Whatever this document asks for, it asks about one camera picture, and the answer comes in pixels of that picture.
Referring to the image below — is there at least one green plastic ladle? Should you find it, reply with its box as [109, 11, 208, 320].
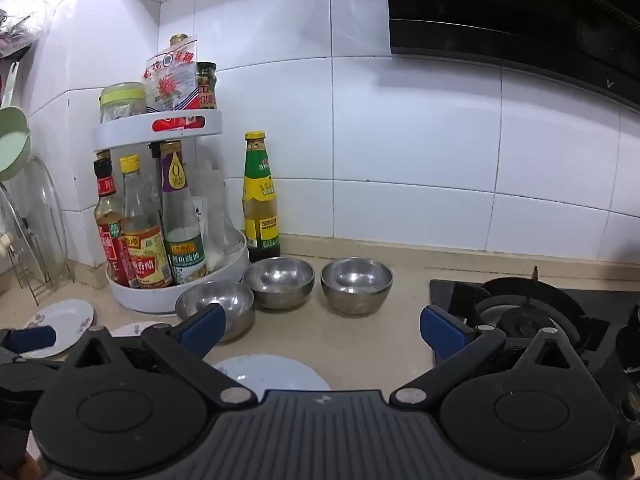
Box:
[0, 60, 32, 182]

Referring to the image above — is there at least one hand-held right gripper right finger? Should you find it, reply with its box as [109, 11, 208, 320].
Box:
[390, 305, 583, 408]

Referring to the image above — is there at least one stainless steel bowl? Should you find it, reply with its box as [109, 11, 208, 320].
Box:
[320, 258, 394, 316]
[175, 281, 256, 342]
[242, 257, 316, 310]

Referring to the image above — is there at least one white two-tier condiment rack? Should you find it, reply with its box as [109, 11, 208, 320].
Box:
[91, 109, 251, 317]

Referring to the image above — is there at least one black gas stove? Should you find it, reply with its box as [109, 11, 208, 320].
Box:
[429, 267, 640, 461]

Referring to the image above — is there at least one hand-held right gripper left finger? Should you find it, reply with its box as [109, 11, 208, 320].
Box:
[57, 303, 258, 408]

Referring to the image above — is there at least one red cap sauce bottle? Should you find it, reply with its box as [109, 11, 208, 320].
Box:
[93, 149, 136, 288]

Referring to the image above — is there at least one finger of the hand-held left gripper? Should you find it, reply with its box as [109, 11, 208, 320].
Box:
[0, 326, 57, 357]

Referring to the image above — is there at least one yellow cap vinegar bottle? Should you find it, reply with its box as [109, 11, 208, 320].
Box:
[119, 154, 173, 290]

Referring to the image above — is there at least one clear plastic bag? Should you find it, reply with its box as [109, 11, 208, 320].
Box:
[0, 0, 53, 58]

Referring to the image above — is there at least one yellow cap green label bottle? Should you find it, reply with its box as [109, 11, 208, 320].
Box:
[242, 131, 281, 262]

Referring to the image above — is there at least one green lid plastic jar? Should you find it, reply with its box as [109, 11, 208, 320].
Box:
[99, 82, 147, 125]

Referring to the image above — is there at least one purple label clear bottle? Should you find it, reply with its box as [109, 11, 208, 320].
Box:
[159, 140, 207, 285]

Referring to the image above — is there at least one red print sugar bag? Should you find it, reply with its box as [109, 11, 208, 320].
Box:
[144, 35, 199, 112]

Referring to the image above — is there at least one black burner grate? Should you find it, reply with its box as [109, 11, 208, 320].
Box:
[472, 266, 608, 356]

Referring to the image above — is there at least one black range hood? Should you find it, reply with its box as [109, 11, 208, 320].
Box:
[384, 0, 640, 106]

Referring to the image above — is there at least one small red label jar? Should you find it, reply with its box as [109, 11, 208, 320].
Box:
[196, 62, 219, 110]

